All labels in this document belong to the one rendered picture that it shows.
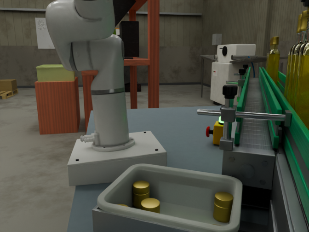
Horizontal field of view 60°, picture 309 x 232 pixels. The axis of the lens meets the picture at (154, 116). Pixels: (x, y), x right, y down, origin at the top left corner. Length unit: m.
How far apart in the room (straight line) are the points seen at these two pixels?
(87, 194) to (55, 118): 3.22
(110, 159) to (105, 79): 0.21
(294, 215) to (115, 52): 0.54
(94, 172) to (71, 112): 3.14
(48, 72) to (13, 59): 5.69
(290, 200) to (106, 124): 0.49
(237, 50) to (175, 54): 4.42
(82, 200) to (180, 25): 8.99
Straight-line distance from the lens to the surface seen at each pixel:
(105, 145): 0.75
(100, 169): 0.69
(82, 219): 0.58
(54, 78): 3.79
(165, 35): 9.33
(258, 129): 0.73
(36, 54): 9.28
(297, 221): 0.37
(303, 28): 0.72
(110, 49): 0.72
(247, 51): 5.32
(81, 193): 0.68
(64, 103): 3.79
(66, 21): 0.66
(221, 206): 0.52
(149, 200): 0.50
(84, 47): 0.73
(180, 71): 9.45
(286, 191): 0.43
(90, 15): 0.64
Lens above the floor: 1.07
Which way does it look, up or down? 13 degrees down
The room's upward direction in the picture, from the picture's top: straight up
